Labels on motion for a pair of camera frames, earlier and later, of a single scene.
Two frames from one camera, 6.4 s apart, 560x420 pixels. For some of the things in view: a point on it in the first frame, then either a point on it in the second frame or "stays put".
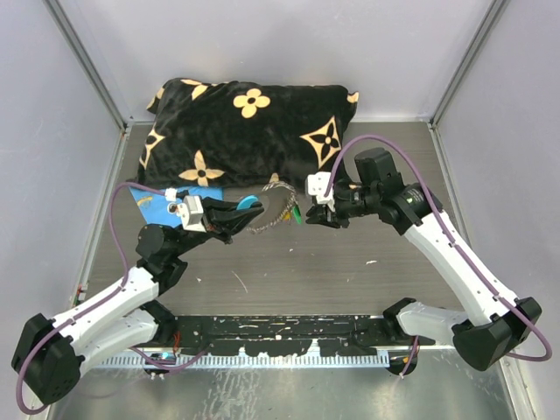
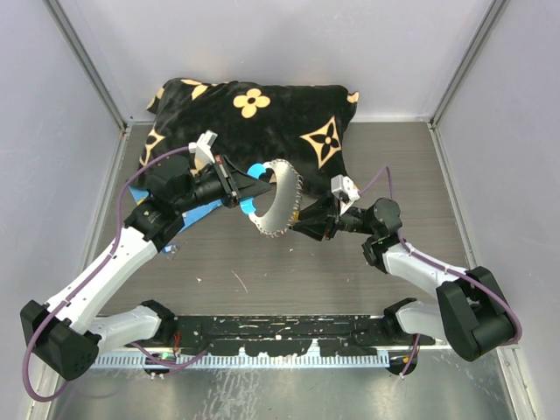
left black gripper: [223, 218] to [248, 186]
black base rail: [282, 334] stays put
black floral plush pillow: [205, 134] stays put
